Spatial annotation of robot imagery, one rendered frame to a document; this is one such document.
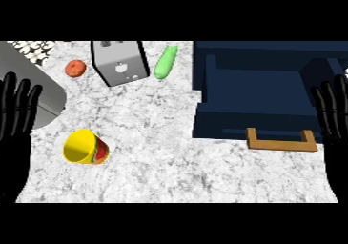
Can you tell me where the dark blue cabinet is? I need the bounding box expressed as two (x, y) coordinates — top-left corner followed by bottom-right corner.
(191, 41), (348, 96)

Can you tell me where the wooden drawer handle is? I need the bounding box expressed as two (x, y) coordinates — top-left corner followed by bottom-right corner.
(246, 127), (320, 153)

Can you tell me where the dark blue drawer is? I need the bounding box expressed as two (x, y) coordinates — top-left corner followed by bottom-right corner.
(191, 54), (329, 141)

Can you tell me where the grey rounded sink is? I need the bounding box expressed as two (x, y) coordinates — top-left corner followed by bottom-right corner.
(0, 41), (68, 130)

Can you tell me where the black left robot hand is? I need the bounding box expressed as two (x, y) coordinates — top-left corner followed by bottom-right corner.
(0, 71), (43, 204)

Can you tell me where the yellow cup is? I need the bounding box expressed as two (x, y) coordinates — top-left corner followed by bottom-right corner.
(62, 128), (110, 166)

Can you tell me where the green cucumber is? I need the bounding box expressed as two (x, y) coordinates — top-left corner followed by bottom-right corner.
(153, 45), (179, 80)

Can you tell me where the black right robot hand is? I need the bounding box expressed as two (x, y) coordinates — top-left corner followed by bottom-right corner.
(310, 73), (348, 204)

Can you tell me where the grey metal toaster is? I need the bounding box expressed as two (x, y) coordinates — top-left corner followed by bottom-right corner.
(91, 41), (151, 88)

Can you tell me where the orange round fruit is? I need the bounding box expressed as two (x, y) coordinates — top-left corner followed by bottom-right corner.
(64, 59), (88, 78)

